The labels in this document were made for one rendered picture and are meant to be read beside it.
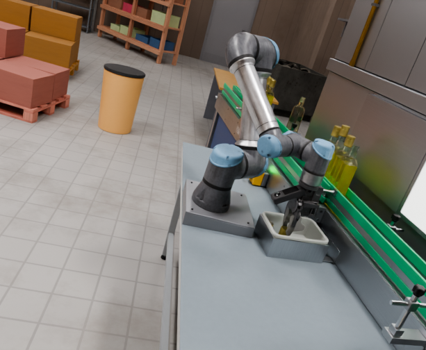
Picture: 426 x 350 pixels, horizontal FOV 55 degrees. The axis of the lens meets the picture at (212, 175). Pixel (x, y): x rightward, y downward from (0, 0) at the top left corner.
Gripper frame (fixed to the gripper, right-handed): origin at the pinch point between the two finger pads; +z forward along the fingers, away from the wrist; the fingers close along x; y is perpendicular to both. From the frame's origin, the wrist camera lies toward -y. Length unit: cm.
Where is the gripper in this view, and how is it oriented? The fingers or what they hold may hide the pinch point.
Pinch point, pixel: (285, 230)
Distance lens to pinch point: 153.5
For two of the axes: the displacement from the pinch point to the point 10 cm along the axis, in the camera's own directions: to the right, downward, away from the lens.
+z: -2.6, 8.9, 3.8
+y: 9.5, 1.8, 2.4
